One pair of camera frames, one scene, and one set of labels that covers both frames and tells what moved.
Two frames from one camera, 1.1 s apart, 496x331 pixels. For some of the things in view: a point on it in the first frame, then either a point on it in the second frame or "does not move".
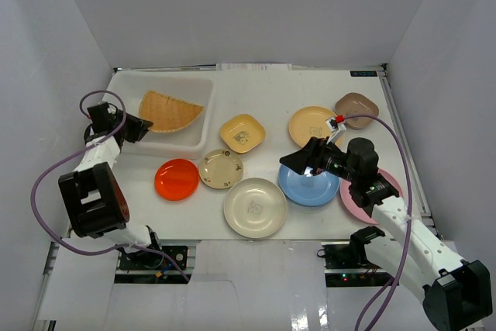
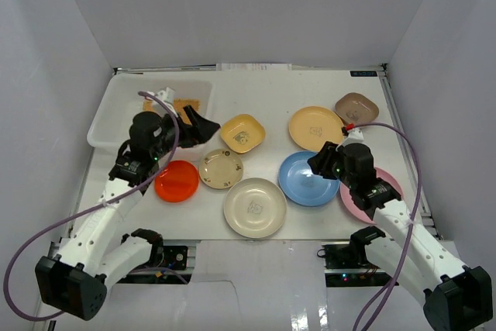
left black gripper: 129,126 -> 187,129
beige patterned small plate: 221,169 does not move
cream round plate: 255,208 does not move
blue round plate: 308,189 does not move
